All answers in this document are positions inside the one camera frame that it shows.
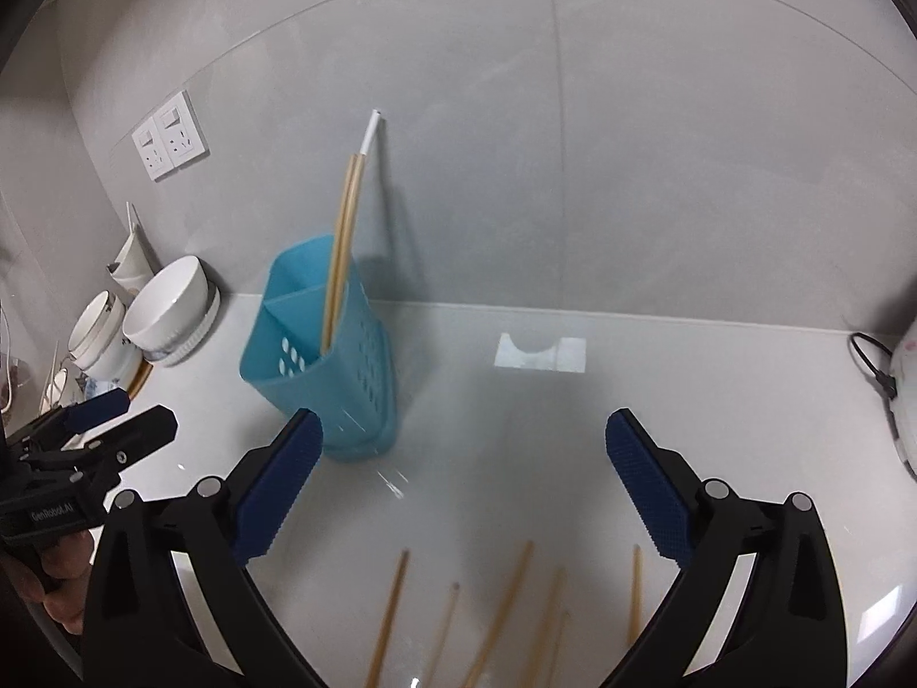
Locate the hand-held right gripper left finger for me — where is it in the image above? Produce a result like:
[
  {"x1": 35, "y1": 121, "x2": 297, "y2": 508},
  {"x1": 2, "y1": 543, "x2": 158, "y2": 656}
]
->
[{"x1": 80, "y1": 407, "x2": 325, "y2": 688}]

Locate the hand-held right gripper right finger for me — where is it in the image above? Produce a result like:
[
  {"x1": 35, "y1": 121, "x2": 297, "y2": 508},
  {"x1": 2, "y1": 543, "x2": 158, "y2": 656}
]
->
[{"x1": 605, "y1": 407, "x2": 861, "y2": 688}]

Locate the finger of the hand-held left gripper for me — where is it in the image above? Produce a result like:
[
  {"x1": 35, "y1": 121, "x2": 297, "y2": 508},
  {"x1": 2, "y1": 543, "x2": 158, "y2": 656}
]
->
[
  {"x1": 7, "y1": 387, "x2": 130, "y2": 449},
  {"x1": 21, "y1": 405, "x2": 179, "y2": 492}
]

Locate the blue perforated utensil holder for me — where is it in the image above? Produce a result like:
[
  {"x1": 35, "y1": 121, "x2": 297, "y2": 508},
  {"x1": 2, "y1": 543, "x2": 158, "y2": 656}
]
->
[{"x1": 240, "y1": 233, "x2": 398, "y2": 461}]

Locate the dark wooden chopstick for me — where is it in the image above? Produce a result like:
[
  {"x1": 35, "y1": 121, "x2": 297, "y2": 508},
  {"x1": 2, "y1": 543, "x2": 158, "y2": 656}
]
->
[{"x1": 458, "y1": 540, "x2": 535, "y2": 688}]

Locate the person's left hand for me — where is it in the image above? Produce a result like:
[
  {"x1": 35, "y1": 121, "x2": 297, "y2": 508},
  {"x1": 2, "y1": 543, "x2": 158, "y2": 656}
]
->
[{"x1": 0, "y1": 526, "x2": 94, "y2": 635}]

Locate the patterned ceramic bowl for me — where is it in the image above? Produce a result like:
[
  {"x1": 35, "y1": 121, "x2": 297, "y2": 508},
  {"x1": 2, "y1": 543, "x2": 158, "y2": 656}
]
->
[{"x1": 68, "y1": 290, "x2": 140, "y2": 381}]

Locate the white ribbed dish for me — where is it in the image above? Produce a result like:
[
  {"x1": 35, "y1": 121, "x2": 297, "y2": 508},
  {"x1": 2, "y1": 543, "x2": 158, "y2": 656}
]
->
[{"x1": 154, "y1": 283, "x2": 222, "y2": 366}]

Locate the white ceramic spoon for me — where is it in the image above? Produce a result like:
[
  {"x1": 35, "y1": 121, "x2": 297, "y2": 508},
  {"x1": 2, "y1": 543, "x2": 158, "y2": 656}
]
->
[{"x1": 107, "y1": 225, "x2": 155, "y2": 291}]

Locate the bamboo chopstick patterned end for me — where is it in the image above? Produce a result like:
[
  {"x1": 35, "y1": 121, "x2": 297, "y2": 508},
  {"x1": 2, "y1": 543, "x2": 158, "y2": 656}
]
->
[{"x1": 422, "y1": 583, "x2": 460, "y2": 688}]

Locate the white floral rice cooker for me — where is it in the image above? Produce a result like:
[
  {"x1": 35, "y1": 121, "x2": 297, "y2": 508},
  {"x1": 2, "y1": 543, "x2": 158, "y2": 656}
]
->
[{"x1": 888, "y1": 319, "x2": 917, "y2": 481}]

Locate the black power cable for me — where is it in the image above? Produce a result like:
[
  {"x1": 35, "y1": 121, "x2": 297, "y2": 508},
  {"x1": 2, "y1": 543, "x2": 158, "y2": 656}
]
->
[{"x1": 849, "y1": 331, "x2": 900, "y2": 398}]

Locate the white wall socket plate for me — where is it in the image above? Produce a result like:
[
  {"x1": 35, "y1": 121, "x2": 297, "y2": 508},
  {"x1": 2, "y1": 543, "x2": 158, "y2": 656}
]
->
[
  {"x1": 132, "y1": 115, "x2": 180, "y2": 182},
  {"x1": 156, "y1": 89, "x2": 211, "y2": 166}
]

